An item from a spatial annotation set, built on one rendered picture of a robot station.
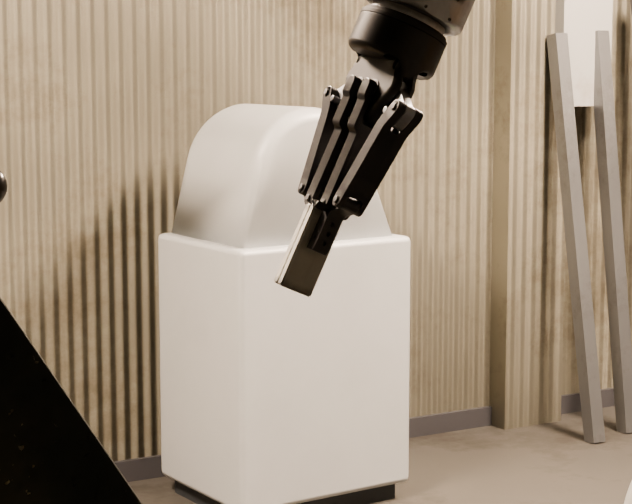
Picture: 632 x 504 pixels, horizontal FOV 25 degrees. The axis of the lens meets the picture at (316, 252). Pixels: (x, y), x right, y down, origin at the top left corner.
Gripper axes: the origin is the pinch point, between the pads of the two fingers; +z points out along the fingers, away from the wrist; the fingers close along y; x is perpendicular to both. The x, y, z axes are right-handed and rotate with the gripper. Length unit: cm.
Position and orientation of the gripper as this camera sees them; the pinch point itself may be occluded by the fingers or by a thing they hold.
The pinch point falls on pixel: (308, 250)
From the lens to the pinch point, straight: 118.1
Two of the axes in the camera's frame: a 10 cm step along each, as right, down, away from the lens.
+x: 8.0, 3.4, 4.9
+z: -3.9, 9.2, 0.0
